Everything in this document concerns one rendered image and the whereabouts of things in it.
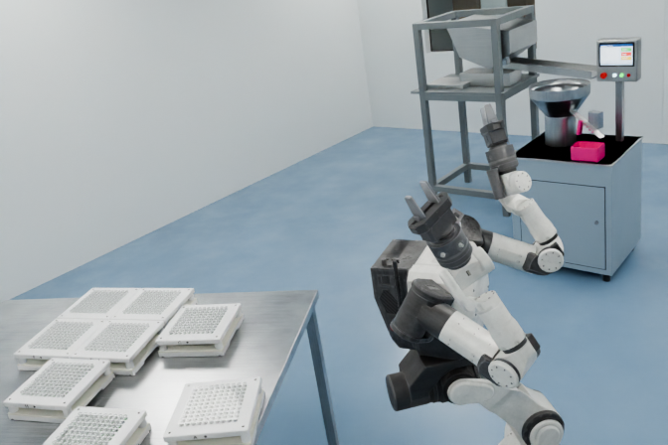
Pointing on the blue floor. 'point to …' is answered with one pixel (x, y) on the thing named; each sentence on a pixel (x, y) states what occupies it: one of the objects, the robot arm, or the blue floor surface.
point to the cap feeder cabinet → (586, 200)
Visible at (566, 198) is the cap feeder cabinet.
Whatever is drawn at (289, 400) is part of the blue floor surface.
